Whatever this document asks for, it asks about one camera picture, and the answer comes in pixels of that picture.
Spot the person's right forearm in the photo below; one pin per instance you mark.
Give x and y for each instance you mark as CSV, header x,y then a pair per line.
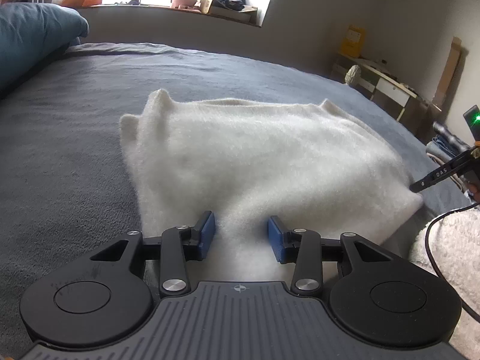
x,y
457,255

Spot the dark clothes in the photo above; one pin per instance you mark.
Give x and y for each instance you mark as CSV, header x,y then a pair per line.
x,y
228,0

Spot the blue duvet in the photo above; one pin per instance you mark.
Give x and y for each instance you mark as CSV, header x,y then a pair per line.
x,y
33,37

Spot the grey bed blanket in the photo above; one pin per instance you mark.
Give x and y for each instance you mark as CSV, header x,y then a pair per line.
x,y
75,157

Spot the cardboard plank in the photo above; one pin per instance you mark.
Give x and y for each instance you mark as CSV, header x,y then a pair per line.
x,y
448,71

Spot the cream desk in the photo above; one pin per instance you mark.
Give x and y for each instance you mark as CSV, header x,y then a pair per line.
x,y
390,90

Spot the round bedpost ball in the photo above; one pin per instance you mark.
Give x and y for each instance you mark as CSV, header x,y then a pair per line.
x,y
352,75

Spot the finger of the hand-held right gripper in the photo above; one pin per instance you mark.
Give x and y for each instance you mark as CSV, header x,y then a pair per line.
x,y
442,174

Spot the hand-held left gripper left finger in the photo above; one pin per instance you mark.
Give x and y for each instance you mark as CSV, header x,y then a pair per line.
x,y
207,232

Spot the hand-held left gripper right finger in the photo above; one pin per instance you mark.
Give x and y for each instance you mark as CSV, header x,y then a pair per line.
x,y
275,240

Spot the yellow bag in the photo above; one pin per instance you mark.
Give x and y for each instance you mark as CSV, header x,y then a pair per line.
x,y
352,41

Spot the cardboard box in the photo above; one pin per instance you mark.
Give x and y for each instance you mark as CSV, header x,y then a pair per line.
x,y
225,12

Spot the white fluffy sweater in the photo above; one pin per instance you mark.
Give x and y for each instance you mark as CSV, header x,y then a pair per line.
x,y
243,157

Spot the stack of folded clothes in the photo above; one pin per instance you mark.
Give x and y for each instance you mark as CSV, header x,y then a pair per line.
x,y
444,144

